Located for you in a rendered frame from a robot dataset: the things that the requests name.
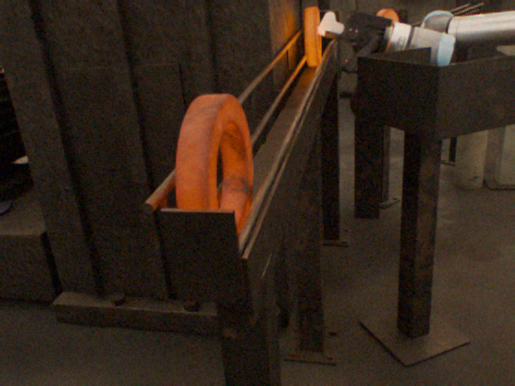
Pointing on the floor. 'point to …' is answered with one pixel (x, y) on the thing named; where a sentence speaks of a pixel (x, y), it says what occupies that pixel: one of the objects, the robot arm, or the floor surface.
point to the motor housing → (366, 164)
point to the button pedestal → (504, 158)
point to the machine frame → (134, 135)
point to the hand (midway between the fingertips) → (313, 29)
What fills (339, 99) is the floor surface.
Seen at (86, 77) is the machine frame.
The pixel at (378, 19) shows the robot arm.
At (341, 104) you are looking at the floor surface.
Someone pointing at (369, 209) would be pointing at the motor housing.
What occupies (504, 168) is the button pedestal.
